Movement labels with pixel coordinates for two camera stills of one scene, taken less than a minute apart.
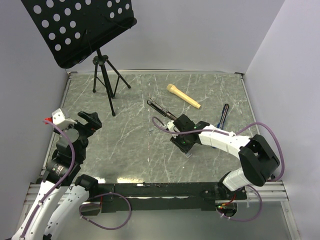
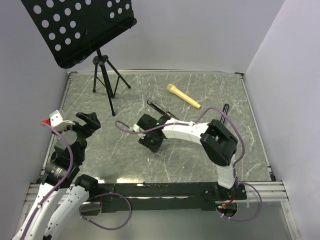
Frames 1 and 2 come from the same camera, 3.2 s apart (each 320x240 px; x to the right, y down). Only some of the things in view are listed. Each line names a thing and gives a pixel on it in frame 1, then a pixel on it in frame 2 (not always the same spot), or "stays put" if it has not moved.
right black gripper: (184, 148) -> (155, 147)
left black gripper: (92, 118) stays put
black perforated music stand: (71, 29) stays put
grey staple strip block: (188, 154) -> (160, 152)
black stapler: (160, 109) stays put
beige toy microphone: (173, 89) stays put
